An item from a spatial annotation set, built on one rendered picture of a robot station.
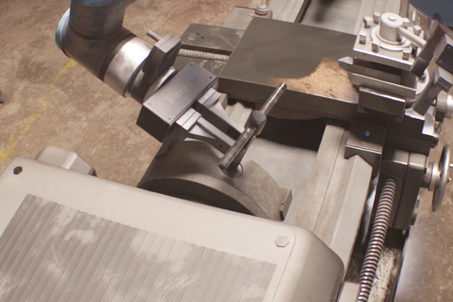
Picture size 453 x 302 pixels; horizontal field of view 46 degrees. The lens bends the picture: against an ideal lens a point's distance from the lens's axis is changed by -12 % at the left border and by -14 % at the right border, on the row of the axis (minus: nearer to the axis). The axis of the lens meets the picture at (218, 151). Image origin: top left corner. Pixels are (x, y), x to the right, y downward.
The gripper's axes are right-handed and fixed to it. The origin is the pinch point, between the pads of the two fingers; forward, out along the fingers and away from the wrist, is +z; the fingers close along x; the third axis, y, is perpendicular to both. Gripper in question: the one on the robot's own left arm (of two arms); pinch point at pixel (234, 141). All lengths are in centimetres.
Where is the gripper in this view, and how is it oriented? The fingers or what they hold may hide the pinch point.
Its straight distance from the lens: 89.6
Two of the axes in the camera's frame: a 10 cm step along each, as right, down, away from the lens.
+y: -3.2, 5.6, 7.7
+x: -5.0, 5.8, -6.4
